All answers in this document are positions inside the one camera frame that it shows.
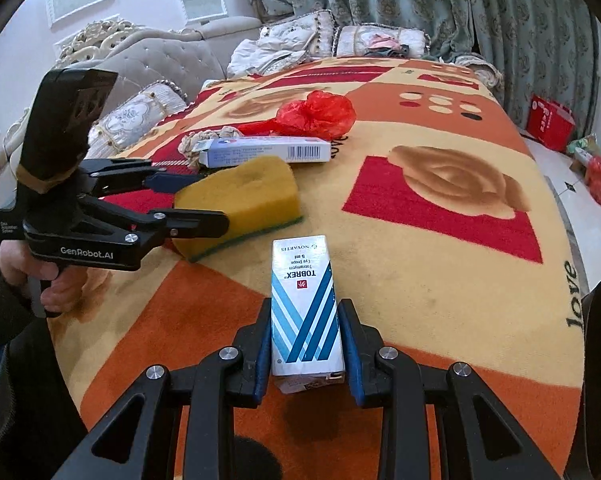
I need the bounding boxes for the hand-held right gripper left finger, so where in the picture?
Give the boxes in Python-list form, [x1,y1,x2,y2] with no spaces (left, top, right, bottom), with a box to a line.
[55,297,274,480]

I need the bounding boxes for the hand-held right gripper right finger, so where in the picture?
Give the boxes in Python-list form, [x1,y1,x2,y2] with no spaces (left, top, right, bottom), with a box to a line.
[337,299,576,480]

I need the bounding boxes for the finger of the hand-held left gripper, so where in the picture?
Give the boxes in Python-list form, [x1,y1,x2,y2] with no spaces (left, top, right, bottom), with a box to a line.
[128,209,230,251]
[83,159,204,198]

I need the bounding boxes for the beige knotted cloth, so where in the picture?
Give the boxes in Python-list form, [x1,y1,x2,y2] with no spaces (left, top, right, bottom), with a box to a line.
[178,127,241,157]

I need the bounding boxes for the blue striped white box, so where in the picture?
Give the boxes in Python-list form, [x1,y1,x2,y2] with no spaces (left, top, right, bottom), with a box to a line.
[270,234,346,393]

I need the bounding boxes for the yellow green sponge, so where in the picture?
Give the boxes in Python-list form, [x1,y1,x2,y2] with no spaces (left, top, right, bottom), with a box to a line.
[173,155,304,264]

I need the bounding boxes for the person's left hand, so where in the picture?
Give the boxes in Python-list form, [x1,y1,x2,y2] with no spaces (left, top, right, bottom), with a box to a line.
[0,242,101,313]

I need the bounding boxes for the embroidered grey cushion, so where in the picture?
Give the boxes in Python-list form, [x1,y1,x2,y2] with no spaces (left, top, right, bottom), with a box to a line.
[88,80,188,161]

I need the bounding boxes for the long white blue box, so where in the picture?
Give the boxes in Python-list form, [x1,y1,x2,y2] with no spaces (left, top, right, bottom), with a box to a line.
[199,135,331,168]

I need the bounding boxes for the printed orange red blanket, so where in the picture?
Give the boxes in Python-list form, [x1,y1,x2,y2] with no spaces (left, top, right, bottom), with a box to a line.
[45,55,589,480]

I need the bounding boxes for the grey tufted sofa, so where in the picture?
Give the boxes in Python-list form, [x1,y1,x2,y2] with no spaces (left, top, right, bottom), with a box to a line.
[3,15,261,161]

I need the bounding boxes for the white folded clothes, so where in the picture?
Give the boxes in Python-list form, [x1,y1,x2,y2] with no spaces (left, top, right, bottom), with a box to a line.
[228,37,311,78]

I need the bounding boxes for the red plastic bag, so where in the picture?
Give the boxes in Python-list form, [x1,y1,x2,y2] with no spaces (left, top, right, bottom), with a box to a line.
[585,155,601,206]
[240,91,356,138]

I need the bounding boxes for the studded beige cushion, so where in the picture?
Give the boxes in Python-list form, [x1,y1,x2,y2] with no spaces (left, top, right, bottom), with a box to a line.
[258,9,336,58]

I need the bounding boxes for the ribbed beige cushion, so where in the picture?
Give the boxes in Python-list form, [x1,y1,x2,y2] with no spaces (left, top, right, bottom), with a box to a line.
[333,25,431,58]

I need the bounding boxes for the pink and dark clothes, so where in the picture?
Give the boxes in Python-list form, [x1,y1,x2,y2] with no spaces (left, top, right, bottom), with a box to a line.
[365,32,411,58]

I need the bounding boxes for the green patterned curtain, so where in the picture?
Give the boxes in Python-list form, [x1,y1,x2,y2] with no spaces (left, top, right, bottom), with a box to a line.
[233,0,599,131]

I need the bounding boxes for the red gift bag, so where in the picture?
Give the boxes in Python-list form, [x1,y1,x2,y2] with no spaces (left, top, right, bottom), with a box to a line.
[525,94,577,153]

